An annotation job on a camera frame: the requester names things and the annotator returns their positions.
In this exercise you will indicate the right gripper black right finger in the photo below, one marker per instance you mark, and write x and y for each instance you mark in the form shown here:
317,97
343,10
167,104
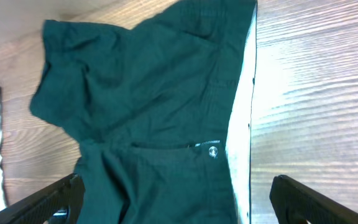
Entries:
295,203

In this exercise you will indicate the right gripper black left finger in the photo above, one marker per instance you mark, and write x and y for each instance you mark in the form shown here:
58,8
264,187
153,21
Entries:
60,202

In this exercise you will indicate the black shorts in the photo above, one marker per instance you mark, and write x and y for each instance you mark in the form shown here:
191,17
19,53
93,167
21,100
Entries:
150,109

